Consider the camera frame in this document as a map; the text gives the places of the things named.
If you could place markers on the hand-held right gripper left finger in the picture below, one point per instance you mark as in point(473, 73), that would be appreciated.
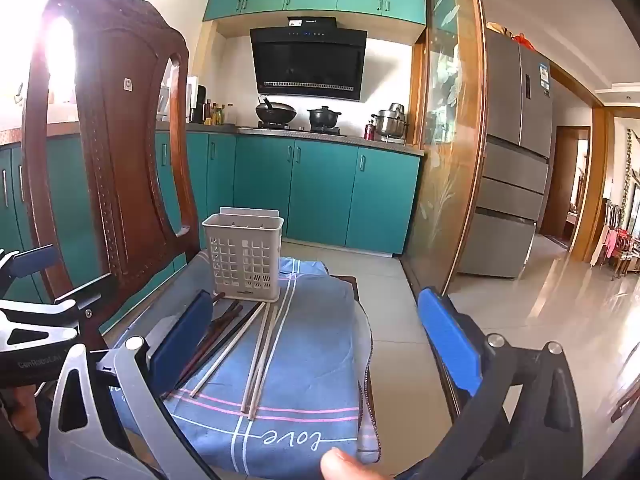
point(182, 340)

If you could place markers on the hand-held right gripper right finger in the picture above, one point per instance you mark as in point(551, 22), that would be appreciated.
point(450, 340)

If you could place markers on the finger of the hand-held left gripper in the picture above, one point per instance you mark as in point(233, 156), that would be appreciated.
point(75, 304)
point(32, 261)

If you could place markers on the dark brown chopstick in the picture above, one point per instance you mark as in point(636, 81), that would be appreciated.
point(235, 326)
point(225, 317)

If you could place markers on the light wooden chopstick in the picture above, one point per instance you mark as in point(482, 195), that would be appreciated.
point(265, 360)

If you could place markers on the white plastic utensil basket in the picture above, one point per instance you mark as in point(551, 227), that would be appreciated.
point(240, 260)

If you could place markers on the person's left hand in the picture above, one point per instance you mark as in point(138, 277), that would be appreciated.
point(25, 406)

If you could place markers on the person's right hand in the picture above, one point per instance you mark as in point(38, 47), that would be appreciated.
point(347, 466)

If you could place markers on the blue striped cloth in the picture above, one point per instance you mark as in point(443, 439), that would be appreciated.
point(310, 340)

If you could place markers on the carved brown wooden chair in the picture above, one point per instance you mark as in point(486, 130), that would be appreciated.
point(115, 160)

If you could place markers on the brown wooden doorway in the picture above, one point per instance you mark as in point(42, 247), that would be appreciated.
point(555, 185)

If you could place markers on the grey refrigerator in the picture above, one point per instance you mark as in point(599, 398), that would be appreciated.
point(510, 160)

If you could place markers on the teal lower cabinets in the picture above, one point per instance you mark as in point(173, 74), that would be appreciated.
point(325, 190)

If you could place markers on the distant wooden furniture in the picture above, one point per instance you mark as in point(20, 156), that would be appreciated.
point(622, 245)

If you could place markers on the wood framed glass sliding door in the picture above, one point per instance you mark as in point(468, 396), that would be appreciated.
point(450, 135)

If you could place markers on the kitchen countertop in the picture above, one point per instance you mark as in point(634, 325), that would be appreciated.
point(380, 145)

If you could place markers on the red bottle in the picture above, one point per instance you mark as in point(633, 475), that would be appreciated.
point(370, 131)

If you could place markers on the stacked steel pots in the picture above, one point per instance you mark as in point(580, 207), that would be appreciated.
point(391, 122)

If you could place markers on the white countertop appliance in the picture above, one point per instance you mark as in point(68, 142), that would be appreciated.
point(192, 100)

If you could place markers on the group of condiment bottles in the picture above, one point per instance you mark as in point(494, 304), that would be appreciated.
point(219, 115)

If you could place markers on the black thermos jug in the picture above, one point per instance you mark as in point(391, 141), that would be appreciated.
point(202, 105)

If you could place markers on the gas stove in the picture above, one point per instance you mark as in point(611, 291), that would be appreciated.
point(305, 130)

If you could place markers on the black wok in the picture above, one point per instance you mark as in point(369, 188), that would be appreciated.
point(275, 112)

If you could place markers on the black lidded cooking pot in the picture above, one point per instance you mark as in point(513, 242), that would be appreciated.
point(324, 117)

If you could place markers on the black range hood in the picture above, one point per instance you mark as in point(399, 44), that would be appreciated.
point(307, 65)

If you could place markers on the orange bags on refrigerator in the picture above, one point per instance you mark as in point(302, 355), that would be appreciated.
point(515, 37)

